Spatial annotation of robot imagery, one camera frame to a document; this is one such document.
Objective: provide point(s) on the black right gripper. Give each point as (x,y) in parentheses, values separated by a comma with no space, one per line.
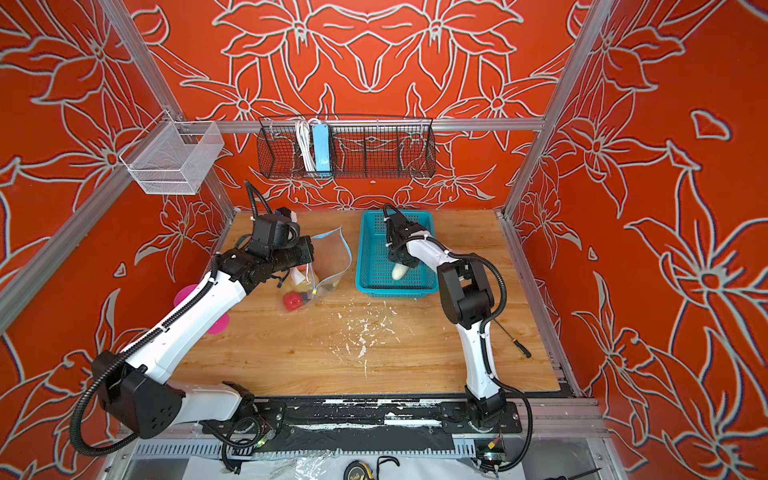
(410,263)

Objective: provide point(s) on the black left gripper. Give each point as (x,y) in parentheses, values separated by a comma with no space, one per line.
(306,246)

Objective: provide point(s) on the dark red apple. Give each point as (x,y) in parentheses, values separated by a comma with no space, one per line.
(292,301)

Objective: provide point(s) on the clear zip top bag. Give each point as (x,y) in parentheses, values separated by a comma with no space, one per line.
(320,278)

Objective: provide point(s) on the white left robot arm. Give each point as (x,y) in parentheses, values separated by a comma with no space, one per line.
(134,385)

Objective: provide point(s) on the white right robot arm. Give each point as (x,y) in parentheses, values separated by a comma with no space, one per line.
(472,294)

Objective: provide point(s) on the teal plastic basket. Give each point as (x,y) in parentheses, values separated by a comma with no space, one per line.
(373,270)

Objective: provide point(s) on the pink plastic goblet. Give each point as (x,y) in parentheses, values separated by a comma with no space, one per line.
(215,328)

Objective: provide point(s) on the light blue power strip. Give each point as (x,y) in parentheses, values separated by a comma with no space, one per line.
(321,143)

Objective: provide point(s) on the black screwdriver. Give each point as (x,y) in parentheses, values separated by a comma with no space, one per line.
(519,345)

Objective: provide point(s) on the yellow black tape measure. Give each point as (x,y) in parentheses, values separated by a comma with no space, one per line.
(357,470)

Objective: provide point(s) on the black wire wall basket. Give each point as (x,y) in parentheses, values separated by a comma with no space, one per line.
(362,146)

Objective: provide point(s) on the clear mesh wall bin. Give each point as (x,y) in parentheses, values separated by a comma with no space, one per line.
(169,160)

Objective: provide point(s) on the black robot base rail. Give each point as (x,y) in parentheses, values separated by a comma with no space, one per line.
(360,424)

